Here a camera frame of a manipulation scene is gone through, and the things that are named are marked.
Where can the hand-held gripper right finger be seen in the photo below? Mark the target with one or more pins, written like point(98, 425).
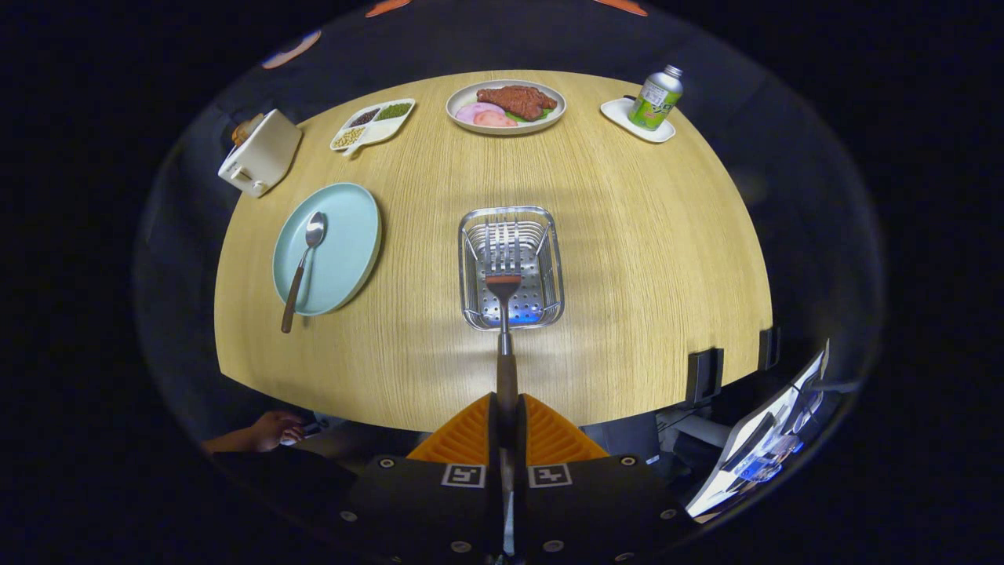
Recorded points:
point(522, 451)

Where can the white toaster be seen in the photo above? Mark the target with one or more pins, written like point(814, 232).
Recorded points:
point(263, 153)

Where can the toasted bread slice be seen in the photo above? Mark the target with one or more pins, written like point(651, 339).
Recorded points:
point(245, 129)

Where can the white oval food plate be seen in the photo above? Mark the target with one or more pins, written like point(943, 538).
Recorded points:
point(460, 98)

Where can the small white tray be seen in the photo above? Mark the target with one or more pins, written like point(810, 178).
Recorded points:
point(620, 114)

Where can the computer monitor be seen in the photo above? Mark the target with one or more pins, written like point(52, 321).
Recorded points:
point(753, 451)

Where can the green lettuce leaf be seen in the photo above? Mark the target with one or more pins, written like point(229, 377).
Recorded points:
point(541, 114)

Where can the black table clamp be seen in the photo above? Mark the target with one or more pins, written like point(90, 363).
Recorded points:
point(703, 375)
point(769, 348)

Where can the perforated metal basket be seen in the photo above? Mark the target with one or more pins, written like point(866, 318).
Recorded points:
point(529, 304)

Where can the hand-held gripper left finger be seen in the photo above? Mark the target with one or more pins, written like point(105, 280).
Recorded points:
point(492, 451)

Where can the dark box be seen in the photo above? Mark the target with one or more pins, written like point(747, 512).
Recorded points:
point(623, 435)

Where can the light blue round plate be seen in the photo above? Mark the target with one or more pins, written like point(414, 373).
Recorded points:
point(345, 235)

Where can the green labelled metal bottle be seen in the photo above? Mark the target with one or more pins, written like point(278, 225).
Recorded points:
point(655, 98)

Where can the pale pink ham slice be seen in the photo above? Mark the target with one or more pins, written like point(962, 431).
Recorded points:
point(473, 111)

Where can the brown steak piece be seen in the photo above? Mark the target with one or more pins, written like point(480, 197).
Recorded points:
point(518, 100)

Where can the salmon pink ham slice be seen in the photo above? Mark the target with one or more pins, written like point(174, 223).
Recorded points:
point(496, 119)

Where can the white divided dish with beans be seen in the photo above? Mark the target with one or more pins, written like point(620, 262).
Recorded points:
point(380, 129)

